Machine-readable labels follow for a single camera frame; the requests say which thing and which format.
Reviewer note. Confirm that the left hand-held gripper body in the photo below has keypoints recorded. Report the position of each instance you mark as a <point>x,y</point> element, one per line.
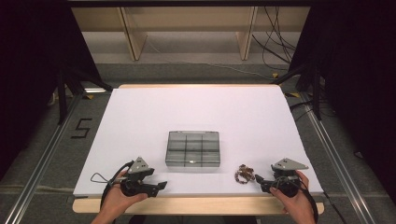
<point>137,174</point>

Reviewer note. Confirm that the light wooden shelf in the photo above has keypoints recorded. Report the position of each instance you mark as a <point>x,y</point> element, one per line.
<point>186,18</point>

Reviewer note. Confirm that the clear plastic compartment box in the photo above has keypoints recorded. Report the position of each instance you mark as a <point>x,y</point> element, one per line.
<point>193,149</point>

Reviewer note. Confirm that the yellow black floor tape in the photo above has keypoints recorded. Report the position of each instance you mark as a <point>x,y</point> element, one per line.
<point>293,95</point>
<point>89,97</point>
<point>275,75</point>

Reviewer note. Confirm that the black curtain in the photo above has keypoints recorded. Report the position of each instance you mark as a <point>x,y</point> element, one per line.
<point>361,77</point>
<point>28,77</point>

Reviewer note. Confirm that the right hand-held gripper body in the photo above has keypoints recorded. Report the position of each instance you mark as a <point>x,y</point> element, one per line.
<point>288,177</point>

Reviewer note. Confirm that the person's dark grey clothing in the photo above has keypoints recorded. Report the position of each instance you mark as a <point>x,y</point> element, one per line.
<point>193,220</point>

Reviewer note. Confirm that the person's right hand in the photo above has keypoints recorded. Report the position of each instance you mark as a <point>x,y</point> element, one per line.
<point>299,203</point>

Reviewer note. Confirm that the black metal stand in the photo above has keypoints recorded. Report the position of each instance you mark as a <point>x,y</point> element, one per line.
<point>316,93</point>
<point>62,99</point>

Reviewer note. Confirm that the metal floor rail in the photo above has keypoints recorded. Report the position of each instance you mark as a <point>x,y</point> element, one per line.
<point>40,161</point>
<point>339,155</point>

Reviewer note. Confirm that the white table mat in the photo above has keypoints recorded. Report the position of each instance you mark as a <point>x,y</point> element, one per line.
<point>199,109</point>

